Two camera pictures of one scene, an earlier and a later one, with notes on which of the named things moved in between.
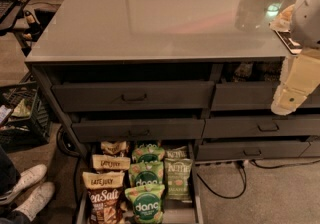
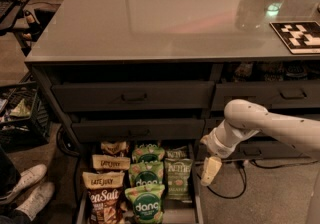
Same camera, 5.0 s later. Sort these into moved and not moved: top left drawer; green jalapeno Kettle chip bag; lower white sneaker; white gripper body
Moved: white gripper body
Not moved: green jalapeno Kettle chip bag; lower white sneaker; top left drawer
